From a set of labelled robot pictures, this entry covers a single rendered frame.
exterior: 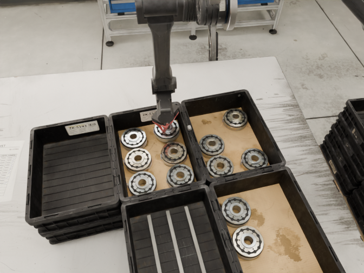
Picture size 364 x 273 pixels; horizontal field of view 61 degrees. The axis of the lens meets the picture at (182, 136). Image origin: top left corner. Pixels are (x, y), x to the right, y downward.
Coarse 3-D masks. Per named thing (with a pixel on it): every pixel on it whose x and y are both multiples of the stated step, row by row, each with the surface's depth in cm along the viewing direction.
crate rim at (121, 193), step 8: (176, 104) 127; (120, 112) 124; (128, 112) 124; (112, 120) 121; (184, 120) 121; (112, 128) 121; (112, 136) 117; (112, 144) 114; (192, 144) 114; (200, 168) 108; (120, 176) 106; (200, 176) 107; (120, 184) 106; (184, 184) 104; (192, 184) 104; (200, 184) 104; (120, 192) 102; (152, 192) 102; (160, 192) 102; (120, 200) 102; (128, 200) 101
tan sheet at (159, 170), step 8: (176, 120) 134; (144, 128) 132; (152, 128) 132; (120, 136) 129; (152, 136) 129; (120, 144) 127; (152, 144) 127; (160, 144) 127; (184, 144) 127; (152, 152) 124; (160, 152) 124; (152, 160) 122; (160, 160) 122; (152, 168) 120; (160, 168) 120; (168, 168) 120; (192, 168) 120; (128, 176) 118; (160, 176) 118; (144, 184) 115; (160, 184) 115; (128, 192) 113
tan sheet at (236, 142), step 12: (240, 108) 139; (192, 120) 134; (204, 120) 134; (216, 120) 134; (204, 132) 130; (216, 132) 130; (228, 132) 130; (240, 132) 130; (252, 132) 130; (228, 144) 127; (240, 144) 127; (252, 144) 127; (228, 156) 123; (240, 156) 123; (240, 168) 120
